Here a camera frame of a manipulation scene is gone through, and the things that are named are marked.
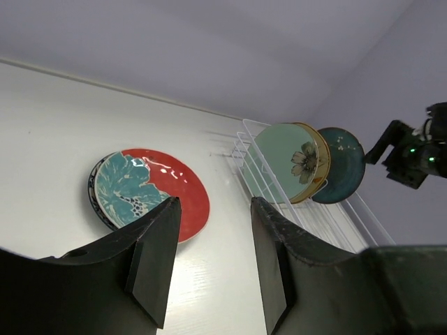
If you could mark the white wire dish rack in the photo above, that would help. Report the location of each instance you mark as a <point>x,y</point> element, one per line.
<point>349,224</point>

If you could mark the dark teal brown-rimmed plate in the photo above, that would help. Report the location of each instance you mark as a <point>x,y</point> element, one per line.
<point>347,167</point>

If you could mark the blue floral white plate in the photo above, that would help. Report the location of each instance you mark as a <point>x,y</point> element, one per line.
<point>92,197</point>

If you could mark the red plate teal flower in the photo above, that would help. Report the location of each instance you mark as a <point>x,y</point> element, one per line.
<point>132,182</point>

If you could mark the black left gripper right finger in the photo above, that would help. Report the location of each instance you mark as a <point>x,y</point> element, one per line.
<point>309,286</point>

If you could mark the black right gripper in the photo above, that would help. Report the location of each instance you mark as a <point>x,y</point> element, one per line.
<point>417,152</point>

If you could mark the light green plate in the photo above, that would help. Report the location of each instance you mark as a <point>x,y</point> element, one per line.
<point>267,166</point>

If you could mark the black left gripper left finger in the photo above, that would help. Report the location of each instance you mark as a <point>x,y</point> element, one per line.
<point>118,284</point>

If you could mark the yellow cream plate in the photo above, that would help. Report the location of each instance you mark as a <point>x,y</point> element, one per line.
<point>311,164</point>

